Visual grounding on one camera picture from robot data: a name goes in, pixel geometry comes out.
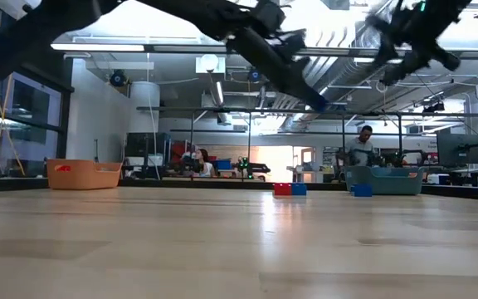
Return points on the black round camera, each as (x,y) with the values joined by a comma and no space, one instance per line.
(118,78)

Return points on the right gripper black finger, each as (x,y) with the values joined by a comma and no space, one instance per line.
(407,66)
(446,58)

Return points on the black framed glass partition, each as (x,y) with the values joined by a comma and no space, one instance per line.
(62,133)

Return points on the small blue building block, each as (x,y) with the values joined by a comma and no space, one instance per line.
(298,189)
(362,190)

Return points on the white ceiling lamp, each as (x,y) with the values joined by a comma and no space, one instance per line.
(209,63)

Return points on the black horizontal frame beam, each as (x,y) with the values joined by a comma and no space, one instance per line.
(181,48)

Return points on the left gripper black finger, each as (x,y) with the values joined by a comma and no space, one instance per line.
(276,70)
(297,47)

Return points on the black camera with blue lens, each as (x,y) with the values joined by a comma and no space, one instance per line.
(255,75)

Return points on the dark computer monitor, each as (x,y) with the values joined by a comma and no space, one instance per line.
(459,149)

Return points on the black background workstation frame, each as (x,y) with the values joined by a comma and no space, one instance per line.
(367,113)

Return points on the white LED light bar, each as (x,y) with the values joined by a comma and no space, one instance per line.
(98,47)

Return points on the black background robot arm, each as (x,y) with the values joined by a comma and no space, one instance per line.
(247,168)

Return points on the orange plastic bin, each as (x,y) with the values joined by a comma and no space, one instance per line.
(83,178)

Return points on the black aluminium table frame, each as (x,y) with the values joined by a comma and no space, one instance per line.
(206,185)

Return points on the person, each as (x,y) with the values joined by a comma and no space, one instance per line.
(203,166)
(359,149)

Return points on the dark teal plastic bin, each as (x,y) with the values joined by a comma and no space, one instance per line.
(392,180)

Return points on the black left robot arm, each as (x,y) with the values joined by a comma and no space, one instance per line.
(23,45)

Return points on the black equipment cabinet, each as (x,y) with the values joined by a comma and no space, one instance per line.
(147,145)

